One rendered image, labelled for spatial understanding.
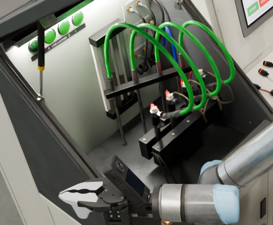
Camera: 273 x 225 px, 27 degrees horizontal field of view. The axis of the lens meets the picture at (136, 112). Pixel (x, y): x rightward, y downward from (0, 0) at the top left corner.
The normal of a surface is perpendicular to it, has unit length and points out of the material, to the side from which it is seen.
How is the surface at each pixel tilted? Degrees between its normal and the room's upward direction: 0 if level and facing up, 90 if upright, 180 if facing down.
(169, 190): 2
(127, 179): 57
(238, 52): 76
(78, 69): 90
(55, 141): 90
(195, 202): 39
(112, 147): 0
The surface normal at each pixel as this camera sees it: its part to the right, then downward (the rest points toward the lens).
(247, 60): 0.66, 0.18
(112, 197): -0.12, -0.83
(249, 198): 0.71, 0.38
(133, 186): 0.76, -0.47
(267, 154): -0.48, 0.40
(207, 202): -0.21, -0.20
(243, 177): -0.22, 0.62
